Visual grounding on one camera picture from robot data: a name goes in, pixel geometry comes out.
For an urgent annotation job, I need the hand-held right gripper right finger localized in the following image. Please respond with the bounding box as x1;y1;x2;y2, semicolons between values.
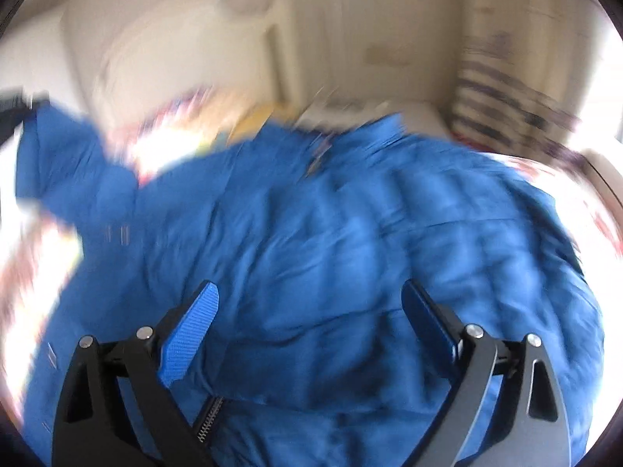
401;279;570;467

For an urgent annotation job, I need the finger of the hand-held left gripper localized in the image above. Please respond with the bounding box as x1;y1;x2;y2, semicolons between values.
0;88;50;130

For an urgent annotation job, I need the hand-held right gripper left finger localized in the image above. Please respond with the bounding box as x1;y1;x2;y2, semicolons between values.
51;279;220;467

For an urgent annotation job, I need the blue puffer jacket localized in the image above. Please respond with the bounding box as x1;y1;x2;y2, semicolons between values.
14;104;604;467

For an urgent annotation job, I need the floral bed blanket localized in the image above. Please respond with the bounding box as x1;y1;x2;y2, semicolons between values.
0;88;623;429

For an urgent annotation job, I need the white wooden headboard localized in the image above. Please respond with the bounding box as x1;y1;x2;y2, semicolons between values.
63;0;295;108

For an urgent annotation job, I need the yellow cloth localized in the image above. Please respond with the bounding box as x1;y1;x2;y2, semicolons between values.
228;102;293;144

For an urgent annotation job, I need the printed beige curtain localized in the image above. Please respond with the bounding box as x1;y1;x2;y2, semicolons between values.
448;0;602;156

